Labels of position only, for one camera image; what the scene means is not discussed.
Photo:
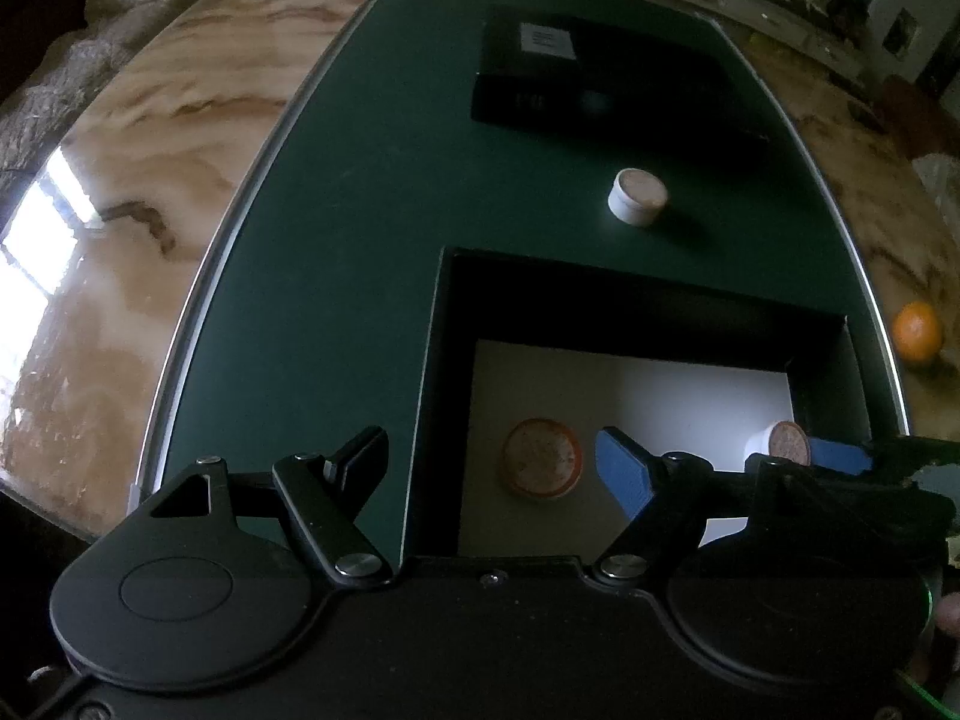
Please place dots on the person's hand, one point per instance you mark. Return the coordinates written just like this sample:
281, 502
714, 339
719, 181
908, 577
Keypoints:
947, 614

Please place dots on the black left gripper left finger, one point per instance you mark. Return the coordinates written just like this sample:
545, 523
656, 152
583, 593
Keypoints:
323, 495

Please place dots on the black box lid with label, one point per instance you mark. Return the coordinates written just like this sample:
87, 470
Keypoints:
657, 88

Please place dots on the dark green desk mat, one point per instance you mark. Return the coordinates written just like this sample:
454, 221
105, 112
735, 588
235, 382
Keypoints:
304, 322

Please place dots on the black open box white interior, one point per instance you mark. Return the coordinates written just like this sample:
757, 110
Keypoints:
675, 365

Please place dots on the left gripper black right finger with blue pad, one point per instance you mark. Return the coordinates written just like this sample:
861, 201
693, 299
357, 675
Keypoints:
669, 501

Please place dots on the white jar copper lid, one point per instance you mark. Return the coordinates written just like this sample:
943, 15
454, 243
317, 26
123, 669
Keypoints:
781, 439

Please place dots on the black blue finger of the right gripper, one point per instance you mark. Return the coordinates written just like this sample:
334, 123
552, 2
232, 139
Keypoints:
848, 459

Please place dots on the flat round orange tin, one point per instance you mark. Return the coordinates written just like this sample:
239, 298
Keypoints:
541, 459

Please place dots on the orange fruit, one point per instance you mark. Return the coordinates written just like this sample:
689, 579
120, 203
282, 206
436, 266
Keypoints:
917, 334

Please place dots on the white jar beige lid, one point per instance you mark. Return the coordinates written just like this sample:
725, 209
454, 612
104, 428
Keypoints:
636, 197

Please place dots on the beige knitted blanket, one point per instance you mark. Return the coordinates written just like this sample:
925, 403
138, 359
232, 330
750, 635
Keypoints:
56, 56

